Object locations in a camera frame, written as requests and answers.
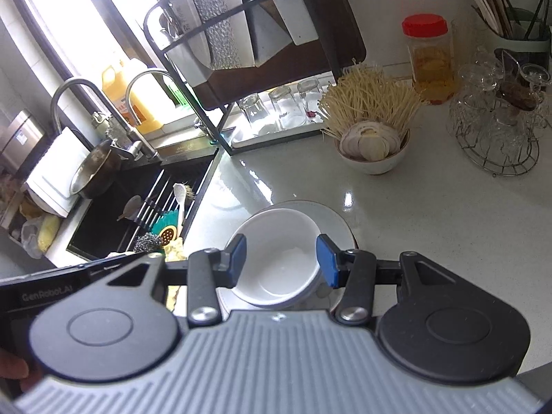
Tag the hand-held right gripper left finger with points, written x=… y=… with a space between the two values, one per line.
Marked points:
x=239 y=258

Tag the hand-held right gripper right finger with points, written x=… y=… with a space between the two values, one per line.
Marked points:
x=327 y=263

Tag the plain white deep plate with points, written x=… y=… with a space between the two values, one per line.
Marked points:
x=338 y=224

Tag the white ceramic bowl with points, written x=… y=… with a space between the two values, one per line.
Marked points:
x=276 y=241

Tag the person's left hand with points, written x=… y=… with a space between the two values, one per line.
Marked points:
x=13 y=368

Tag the cream dish cloth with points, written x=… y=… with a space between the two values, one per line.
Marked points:
x=176 y=250

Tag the yellow cloth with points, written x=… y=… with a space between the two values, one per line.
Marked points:
x=47 y=230

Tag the white spoon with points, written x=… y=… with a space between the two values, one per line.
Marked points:
x=179 y=192

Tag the steel wool scrubber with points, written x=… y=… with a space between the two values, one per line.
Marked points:
x=149 y=242

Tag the black sink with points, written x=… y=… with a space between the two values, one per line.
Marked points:
x=103 y=228

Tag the white drip tray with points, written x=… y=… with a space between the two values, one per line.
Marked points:
x=258 y=140

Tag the white plastic container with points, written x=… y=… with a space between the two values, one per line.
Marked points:
x=56 y=177

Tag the pale dried food slices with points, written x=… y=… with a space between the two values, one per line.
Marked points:
x=371 y=140

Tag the steel bowl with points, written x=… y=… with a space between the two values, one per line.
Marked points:
x=92 y=168

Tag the clear glass tumbler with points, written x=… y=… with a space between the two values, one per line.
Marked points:
x=252 y=112
x=310 y=97
x=287 y=105

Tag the tall steel faucet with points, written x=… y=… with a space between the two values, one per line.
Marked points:
x=129 y=146

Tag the steel canister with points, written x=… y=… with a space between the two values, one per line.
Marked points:
x=19 y=138

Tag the bundle of dried noodles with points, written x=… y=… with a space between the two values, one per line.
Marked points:
x=366 y=99

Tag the green bottle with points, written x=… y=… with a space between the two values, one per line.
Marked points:
x=179 y=95

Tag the orange liquid bottle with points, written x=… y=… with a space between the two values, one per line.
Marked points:
x=142 y=112

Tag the white cutting board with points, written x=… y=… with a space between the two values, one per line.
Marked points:
x=189 y=64

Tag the slim steel faucet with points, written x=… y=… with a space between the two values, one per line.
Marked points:
x=149 y=72

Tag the textured glass board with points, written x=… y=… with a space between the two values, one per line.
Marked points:
x=228 y=47

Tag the set of clear glass cups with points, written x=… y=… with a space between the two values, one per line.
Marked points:
x=474 y=108

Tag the black dish rack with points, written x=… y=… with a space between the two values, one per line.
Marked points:
x=224 y=20

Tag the white cutlery caddy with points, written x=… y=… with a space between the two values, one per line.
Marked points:
x=297 y=21

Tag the glass teapot with brown lid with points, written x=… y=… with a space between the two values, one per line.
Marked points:
x=517 y=95

